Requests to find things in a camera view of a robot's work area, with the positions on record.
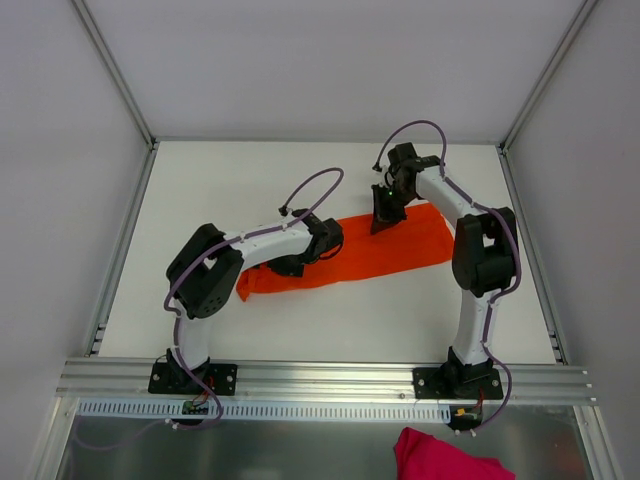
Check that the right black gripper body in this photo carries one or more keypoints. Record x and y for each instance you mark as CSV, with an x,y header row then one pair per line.
x,y
388,206

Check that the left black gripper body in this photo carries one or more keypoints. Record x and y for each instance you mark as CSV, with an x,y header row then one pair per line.
x,y
286,266

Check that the orange t-shirt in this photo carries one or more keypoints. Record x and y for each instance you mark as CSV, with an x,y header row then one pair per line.
x,y
422,240

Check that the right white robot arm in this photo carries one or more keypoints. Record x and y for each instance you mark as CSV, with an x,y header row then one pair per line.
x,y
485,265

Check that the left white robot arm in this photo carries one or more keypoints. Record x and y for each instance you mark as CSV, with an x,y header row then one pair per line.
x,y
202,278

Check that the pink t-shirt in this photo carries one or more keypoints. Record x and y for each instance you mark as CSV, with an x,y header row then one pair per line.
x,y
422,456

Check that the right aluminium frame post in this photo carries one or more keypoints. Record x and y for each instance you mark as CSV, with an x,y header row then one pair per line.
x,y
560,52

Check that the aluminium frame post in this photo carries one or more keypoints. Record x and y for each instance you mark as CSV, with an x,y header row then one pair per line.
x,y
560,52
99,43

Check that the slotted white cable duct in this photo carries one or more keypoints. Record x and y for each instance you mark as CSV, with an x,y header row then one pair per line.
x,y
254,410

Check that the aluminium mounting rail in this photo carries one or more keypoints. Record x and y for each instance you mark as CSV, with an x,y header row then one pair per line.
x,y
324,381

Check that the left aluminium frame post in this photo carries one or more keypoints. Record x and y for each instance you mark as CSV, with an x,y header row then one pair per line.
x,y
99,43

